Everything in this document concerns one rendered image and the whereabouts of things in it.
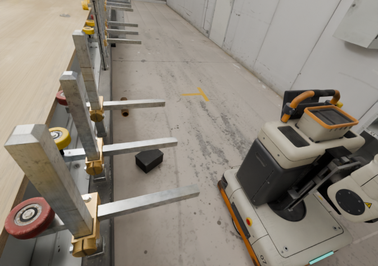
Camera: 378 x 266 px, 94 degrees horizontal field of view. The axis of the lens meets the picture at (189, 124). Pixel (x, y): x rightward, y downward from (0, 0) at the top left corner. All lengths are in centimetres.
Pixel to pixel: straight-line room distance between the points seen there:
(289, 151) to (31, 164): 90
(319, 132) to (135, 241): 124
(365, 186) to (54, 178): 100
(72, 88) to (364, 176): 104
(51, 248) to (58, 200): 44
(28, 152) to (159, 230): 121
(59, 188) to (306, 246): 128
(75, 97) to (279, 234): 123
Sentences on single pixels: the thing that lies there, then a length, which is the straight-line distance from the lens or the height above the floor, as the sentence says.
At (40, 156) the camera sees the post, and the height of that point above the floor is 115.
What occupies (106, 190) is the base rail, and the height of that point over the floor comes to 70.
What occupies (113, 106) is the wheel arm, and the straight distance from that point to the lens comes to 90.
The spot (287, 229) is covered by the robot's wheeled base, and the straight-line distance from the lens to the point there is 137.
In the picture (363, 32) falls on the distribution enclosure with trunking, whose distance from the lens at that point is 261.
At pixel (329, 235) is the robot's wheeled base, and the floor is 28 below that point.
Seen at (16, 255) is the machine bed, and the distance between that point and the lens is 77.
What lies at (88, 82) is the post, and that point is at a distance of 80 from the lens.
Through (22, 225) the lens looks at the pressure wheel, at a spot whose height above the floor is 91.
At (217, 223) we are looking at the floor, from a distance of 151.
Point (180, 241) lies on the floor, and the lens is 142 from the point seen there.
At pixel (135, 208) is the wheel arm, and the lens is 57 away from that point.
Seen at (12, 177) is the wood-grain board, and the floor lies 90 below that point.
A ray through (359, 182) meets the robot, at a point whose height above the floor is 82.
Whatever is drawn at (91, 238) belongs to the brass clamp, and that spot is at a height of 85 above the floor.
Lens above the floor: 135
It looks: 40 degrees down
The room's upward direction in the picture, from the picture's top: 11 degrees clockwise
